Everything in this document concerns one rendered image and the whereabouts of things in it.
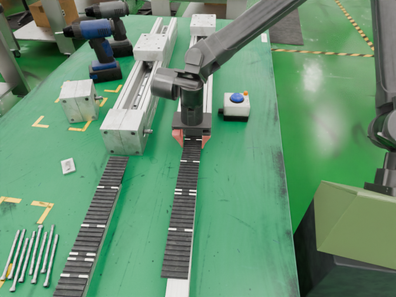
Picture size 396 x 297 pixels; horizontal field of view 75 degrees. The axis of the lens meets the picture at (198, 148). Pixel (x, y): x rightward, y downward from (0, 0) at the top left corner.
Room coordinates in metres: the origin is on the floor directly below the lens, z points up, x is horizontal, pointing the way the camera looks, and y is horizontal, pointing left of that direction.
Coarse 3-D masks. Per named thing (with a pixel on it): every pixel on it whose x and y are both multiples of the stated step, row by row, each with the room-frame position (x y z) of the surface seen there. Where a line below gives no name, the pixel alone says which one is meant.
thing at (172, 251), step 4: (168, 248) 0.23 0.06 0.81; (172, 248) 0.23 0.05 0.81; (176, 248) 0.23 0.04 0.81; (180, 248) 0.23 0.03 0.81; (184, 248) 0.23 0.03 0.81; (188, 248) 0.23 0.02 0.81; (164, 252) 0.22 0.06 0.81; (168, 252) 0.22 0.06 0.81; (172, 252) 0.22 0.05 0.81; (176, 252) 0.22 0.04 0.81; (180, 252) 0.22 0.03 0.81; (184, 252) 0.22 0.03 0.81; (188, 252) 0.22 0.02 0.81; (180, 256) 0.21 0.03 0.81; (184, 256) 0.21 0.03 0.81; (188, 256) 0.21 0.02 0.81
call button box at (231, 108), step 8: (224, 96) 0.73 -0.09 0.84; (248, 96) 0.73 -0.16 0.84; (224, 104) 0.69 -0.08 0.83; (232, 104) 0.68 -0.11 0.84; (240, 104) 0.68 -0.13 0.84; (248, 104) 0.68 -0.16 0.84; (224, 112) 0.67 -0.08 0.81; (232, 112) 0.67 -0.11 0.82; (240, 112) 0.67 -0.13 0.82; (248, 112) 0.67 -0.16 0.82; (224, 120) 0.67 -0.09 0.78; (232, 120) 0.67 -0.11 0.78; (240, 120) 0.67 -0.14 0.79
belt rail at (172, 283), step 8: (192, 240) 0.25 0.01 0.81; (192, 248) 0.24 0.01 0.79; (168, 280) 0.17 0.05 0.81; (176, 280) 0.17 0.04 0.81; (184, 280) 0.17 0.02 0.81; (168, 288) 0.16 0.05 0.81; (176, 288) 0.16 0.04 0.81; (184, 288) 0.16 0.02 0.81; (168, 296) 0.14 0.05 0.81; (176, 296) 0.14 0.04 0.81; (184, 296) 0.14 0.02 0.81
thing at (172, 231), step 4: (172, 228) 0.27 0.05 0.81; (176, 228) 0.27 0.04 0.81; (180, 228) 0.27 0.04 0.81; (168, 232) 0.26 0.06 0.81; (172, 232) 0.26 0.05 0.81; (176, 232) 0.26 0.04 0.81; (180, 232) 0.26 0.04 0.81; (184, 232) 0.26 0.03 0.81; (188, 232) 0.26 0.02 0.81; (192, 232) 0.26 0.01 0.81; (176, 236) 0.25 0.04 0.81; (180, 236) 0.25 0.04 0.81; (184, 236) 0.25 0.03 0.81; (188, 236) 0.25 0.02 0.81
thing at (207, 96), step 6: (192, 36) 1.16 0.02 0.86; (198, 36) 1.23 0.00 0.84; (192, 42) 1.09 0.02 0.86; (210, 78) 0.79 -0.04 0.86; (204, 84) 0.76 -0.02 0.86; (210, 84) 0.76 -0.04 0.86; (204, 90) 0.72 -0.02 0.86; (210, 90) 0.72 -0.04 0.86; (204, 96) 0.69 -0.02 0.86; (210, 96) 0.69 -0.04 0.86; (204, 102) 0.65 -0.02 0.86; (210, 102) 0.65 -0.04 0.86; (180, 108) 0.62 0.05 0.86; (204, 108) 0.62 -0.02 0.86; (210, 108) 0.62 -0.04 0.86
